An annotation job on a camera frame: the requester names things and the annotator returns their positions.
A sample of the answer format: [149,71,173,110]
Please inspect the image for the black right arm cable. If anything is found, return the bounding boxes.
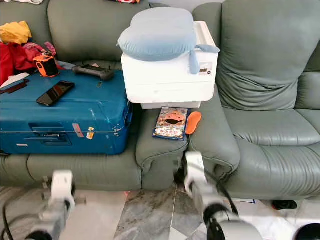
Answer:
[204,169,240,217]

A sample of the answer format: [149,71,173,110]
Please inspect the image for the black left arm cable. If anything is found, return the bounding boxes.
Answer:
[1,189,48,240]

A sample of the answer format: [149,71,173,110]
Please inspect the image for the white box-shaped appliance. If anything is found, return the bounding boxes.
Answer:
[121,21,220,110]

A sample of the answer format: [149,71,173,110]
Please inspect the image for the blue hard-shell suitcase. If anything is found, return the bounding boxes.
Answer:
[0,69,134,156]

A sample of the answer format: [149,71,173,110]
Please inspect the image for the black wallet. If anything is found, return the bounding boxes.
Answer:
[0,78,31,95]

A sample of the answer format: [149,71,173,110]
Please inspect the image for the orange oval pad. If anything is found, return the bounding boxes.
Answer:
[185,111,202,135]

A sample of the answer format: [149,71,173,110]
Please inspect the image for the black shoe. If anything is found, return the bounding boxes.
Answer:
[271,200,299,211]

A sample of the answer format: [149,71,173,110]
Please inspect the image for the black round object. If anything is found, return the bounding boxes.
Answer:
[293,224,320,240]

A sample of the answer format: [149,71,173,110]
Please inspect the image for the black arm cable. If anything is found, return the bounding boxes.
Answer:
[204,169,240,217]
[1,189,48,240]

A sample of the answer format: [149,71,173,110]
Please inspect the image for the orange and black device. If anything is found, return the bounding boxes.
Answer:
[33,52,59,78]

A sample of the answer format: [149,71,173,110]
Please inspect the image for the colourful picture book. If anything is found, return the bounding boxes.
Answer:
[152,106,189,141]

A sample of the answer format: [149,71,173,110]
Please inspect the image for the yellow cloth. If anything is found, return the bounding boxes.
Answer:
[0,21,33,46]

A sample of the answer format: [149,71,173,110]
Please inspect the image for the green leather sofa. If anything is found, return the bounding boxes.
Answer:
[0,0,320,202]

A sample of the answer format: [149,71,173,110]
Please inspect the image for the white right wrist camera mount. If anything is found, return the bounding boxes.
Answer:
[184,151,207,187]

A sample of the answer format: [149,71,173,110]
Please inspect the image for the pink cloth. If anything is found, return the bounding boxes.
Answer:
[22,42,57,59]

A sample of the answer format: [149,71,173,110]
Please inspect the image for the light blue pillow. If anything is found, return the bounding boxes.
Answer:
[117,7,221,75]

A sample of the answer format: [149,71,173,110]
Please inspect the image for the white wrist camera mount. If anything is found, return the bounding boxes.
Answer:
[50,170,75,202]
[184,151,207,187]

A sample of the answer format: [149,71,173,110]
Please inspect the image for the black handheld game controller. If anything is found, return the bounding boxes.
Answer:
[72,64,115,82]

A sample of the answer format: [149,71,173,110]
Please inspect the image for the black smartphone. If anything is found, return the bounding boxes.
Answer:
[36,80,76,107]

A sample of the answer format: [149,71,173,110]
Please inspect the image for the white cloth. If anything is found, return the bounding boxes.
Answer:
[2,0,44,6]

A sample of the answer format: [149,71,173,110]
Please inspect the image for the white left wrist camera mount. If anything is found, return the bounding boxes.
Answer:
[50,170,75,202]

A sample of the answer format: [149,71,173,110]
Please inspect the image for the red cloth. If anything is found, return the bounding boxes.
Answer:
[0,42,39,87]

